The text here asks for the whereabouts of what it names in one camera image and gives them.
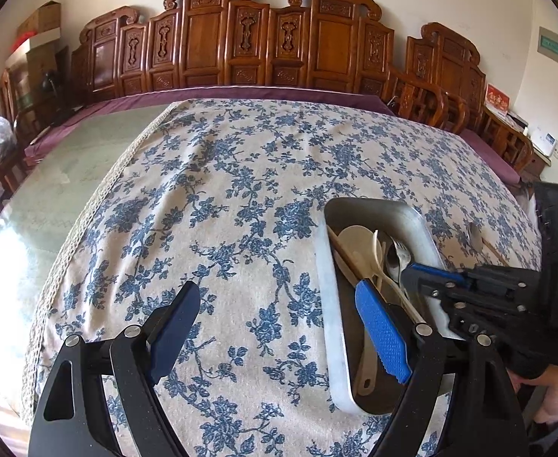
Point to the wooden armchair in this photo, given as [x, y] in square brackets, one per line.
[426, 100]

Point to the black desk lamp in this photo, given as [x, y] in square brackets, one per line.
[49, 81]

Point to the white carton box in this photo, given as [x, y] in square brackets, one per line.
[544, 140]

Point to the blue floral tablecloth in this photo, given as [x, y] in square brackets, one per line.
[212, 200]

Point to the long carved wooden sofa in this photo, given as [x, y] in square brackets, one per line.
[241, 43]

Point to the large cream plastic spoon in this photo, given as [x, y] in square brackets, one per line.
[357, 247]

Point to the metal spoon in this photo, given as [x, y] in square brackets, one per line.
[475, 237]

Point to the white and red box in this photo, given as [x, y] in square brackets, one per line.
[34, 43]

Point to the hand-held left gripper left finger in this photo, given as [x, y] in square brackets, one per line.
[176, 328]

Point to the short carved wooden sofa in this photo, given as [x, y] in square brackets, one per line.
[455, 66]

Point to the brown cardboard box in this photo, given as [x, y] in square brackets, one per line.
[41, 16]

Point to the rectangular metal tray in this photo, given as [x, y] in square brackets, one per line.
[329, 304]

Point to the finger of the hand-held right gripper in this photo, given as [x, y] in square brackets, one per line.
[438, 309]
[438, 276]

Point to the long purple seat cushion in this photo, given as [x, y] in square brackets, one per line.
[117, 104]

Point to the brown wooden chopstick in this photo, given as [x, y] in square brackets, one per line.
[350, 257]
[494, 252]

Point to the green wall plaque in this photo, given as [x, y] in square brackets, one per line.
[557, 48]

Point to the large cardboard box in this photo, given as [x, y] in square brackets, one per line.
[46, 64]

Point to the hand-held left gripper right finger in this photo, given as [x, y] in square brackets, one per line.
[383, 338]

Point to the short purple seat cushion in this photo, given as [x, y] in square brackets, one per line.
[490, 157]

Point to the metal fork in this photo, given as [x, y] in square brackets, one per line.
[399, 257]

